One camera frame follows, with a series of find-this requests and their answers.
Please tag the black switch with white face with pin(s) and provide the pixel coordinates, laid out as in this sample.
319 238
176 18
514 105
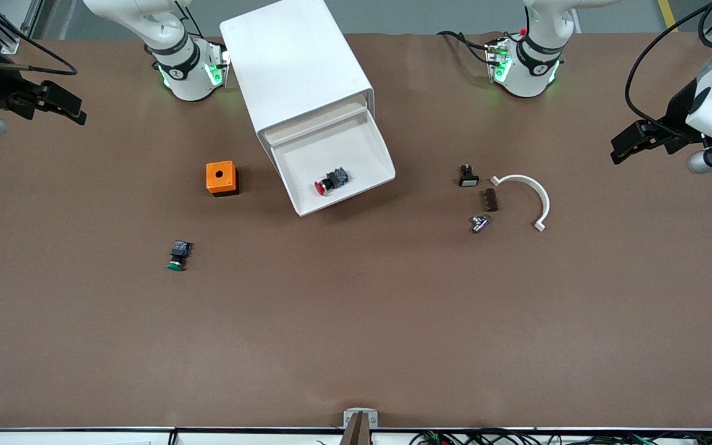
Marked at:
468 179

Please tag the green push button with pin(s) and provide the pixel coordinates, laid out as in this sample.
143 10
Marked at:
178 253

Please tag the grey metal camera bracket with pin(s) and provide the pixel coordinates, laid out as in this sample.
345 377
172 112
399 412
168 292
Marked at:
350 420

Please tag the white curved plastic bracket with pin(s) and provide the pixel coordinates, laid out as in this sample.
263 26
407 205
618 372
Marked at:
544 201

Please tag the brown camera post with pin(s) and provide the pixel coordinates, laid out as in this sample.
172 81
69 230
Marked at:
359 434

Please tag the silver metal key switch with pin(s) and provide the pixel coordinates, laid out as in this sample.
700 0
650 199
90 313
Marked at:
479 224

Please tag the orange button enclosure box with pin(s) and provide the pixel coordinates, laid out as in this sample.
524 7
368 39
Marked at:
219 176

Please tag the white drawer cabinet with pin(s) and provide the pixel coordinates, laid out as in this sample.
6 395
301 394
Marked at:
294 62

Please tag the brown terminal block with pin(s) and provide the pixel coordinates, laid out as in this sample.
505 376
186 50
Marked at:
491 201

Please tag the red push button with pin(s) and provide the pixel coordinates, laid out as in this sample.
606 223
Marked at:
331 181

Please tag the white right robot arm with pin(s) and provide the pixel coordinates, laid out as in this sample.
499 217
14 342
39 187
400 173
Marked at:
177 68

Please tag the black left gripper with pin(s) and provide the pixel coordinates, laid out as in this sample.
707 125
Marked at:
679 110

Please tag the cream plastic drawer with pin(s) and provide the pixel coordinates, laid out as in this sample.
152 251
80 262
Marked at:
313 120
306 154

